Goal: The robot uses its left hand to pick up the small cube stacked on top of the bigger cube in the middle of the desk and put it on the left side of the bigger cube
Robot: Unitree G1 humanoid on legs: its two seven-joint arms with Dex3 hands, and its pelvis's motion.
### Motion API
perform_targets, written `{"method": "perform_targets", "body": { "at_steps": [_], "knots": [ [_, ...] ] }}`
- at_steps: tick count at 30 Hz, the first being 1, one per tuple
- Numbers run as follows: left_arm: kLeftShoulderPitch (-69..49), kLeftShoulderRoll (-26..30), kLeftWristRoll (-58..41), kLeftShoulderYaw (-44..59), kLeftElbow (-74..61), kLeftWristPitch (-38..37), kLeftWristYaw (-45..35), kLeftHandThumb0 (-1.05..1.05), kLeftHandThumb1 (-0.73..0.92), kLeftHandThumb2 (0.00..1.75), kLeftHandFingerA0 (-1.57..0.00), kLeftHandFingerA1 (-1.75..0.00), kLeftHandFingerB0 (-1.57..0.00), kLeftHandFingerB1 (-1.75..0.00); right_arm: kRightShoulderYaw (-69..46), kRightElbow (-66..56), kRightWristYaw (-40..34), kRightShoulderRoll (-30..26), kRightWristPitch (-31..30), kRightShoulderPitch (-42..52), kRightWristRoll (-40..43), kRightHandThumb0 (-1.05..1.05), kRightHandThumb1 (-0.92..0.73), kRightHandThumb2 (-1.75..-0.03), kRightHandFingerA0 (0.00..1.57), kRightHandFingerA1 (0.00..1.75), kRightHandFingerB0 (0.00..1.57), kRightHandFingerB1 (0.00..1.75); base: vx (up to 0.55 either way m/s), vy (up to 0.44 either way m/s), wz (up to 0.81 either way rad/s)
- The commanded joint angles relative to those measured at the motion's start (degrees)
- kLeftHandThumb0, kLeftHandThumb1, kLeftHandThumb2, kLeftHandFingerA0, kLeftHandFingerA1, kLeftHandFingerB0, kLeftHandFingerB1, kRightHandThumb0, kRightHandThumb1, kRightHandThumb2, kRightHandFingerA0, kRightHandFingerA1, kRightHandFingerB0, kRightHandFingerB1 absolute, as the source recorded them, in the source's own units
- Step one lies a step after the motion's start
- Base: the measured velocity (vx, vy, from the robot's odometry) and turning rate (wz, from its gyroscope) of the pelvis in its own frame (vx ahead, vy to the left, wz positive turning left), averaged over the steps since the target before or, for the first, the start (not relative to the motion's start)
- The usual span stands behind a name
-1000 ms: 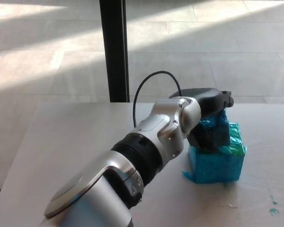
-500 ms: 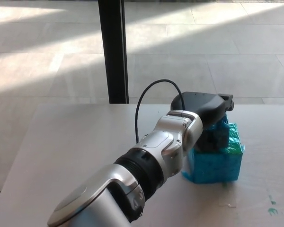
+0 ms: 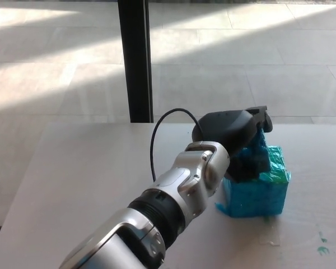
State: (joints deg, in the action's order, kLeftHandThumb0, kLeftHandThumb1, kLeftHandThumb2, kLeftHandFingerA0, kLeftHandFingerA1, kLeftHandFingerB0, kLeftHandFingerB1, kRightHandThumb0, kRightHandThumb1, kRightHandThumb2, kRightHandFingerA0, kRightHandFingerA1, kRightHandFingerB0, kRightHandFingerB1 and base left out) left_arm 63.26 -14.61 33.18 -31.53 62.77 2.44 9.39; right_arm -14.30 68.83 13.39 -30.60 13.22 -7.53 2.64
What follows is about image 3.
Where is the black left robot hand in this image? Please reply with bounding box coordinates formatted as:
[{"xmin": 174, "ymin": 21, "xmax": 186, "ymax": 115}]
[{"xmin": 191, "ymin": 105, "xmax": 273, "ymax": 183}]

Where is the small blue taped cube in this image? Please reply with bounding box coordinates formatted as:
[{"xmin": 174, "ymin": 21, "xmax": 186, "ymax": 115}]
[{"xmin": 237, "ymin": 128, "xmax": 270, "ymax": 175}]

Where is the big blue taped cube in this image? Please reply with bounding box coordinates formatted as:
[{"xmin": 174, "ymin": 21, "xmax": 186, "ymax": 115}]
[{"xmin": 214, "ymin": 145, "xmax": 292, "ymax": 218}]

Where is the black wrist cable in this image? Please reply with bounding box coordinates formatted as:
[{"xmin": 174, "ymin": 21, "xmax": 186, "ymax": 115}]
[{"xmin": 150, "ymin": 108, "xmax": 202, "ymax": 182}]

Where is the black window frame post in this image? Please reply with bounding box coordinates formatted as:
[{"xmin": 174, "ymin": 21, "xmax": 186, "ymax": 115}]
[{"xmin": 118, "ymin": 0, "xmax": 154, "ymax": 123}]

